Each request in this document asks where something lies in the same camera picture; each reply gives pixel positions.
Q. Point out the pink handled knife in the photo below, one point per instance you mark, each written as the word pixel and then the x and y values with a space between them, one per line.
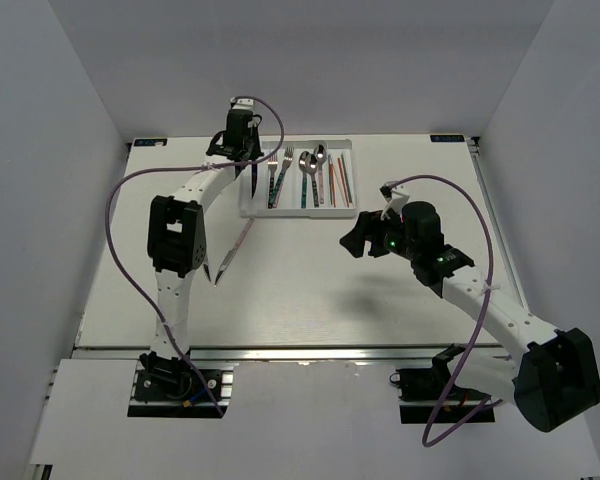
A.
pixel 233 251

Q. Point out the pink handled spoon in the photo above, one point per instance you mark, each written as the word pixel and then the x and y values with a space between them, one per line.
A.
pixel 320 152

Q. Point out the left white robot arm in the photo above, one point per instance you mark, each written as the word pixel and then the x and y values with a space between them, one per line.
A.
pixel 177 247

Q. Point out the orange chopstick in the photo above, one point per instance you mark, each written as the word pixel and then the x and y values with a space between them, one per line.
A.
pixel 333 200
pixel 344 180

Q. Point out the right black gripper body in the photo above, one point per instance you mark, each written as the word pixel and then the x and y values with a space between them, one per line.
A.
pixel 389 238

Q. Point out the white divided utensil tray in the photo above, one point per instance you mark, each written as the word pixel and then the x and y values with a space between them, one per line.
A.
pixel 290 194

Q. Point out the blue corner sticker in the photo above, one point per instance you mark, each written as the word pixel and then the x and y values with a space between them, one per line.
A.
pixel 447 138
pixel 150 142

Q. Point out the right blue corner sticker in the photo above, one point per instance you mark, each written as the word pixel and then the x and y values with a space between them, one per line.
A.
pixel 447 138

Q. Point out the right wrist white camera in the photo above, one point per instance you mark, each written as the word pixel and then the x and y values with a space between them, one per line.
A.
pixel 396 196

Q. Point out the green handled fork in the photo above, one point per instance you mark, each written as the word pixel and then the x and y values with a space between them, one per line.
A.
pixel 286 163

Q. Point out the dark handled knife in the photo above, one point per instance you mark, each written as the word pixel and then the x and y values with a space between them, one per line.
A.
pixel 254 178

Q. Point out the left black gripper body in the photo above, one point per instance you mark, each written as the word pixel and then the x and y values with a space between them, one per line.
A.
pixel 253 144

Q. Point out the dark handled fork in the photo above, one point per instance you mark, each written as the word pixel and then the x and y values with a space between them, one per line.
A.
pixel 272 166

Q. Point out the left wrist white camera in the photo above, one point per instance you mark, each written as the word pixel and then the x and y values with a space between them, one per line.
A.
pixel 242 103

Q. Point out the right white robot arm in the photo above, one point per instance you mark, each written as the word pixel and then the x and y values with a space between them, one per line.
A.
pixel 551 375

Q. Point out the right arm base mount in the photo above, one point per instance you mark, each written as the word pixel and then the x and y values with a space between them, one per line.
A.
pixel 419 381

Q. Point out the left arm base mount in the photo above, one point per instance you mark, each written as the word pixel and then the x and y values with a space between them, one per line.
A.
pixel 169 388

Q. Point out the green handled knife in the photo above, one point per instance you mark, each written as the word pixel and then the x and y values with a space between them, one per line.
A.
pixel 206 269

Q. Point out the green handled spoon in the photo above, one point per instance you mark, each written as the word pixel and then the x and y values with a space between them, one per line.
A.
pixel 304 181

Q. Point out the wrist white camera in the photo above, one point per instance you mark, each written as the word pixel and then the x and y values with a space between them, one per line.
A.
pixel 396 196
pixel 242 103

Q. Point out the dark handled spoon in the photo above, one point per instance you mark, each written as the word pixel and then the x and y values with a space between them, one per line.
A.
pixel 312 169

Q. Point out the left blue corner sticker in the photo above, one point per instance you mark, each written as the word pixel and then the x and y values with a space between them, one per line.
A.
pixel 150 142

